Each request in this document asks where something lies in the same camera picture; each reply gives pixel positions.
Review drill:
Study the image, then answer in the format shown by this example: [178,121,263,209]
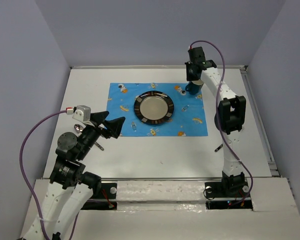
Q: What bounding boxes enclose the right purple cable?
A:
[188,40,254,201]

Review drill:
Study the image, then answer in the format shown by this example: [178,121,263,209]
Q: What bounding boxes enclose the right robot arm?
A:
[185,47,247,201]

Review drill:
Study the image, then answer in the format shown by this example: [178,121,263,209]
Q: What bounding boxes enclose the blue space-print cloth napkin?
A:
[106,82,208,137]

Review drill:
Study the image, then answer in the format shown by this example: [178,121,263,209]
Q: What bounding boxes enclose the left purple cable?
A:
[19,111,80,240]

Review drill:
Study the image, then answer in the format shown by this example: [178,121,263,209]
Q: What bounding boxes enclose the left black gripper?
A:
[77,110,126,159]

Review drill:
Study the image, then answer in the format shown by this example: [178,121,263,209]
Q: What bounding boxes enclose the purple cable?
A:
[19,111,80,240]
[188,40,254,201]

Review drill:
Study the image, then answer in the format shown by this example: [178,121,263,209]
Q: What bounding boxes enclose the dark green mug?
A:
[185,79,204,96]

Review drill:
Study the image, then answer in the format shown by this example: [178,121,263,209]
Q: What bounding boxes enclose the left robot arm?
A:
[19,105,126,240]

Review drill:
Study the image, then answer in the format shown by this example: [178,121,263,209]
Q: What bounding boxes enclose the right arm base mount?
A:
[203,181,253,210]

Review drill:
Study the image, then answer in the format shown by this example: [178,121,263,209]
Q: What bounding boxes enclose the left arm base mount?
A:
[81,182,118,211]

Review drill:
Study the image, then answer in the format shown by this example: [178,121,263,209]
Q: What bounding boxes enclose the black rimmed dinner plate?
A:
[133,90,175,126]

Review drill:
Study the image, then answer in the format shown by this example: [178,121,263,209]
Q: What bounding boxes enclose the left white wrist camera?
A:
[65,105,93,126]

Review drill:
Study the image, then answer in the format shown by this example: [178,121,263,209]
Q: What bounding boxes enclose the metal spoon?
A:
[73,124,105,151]

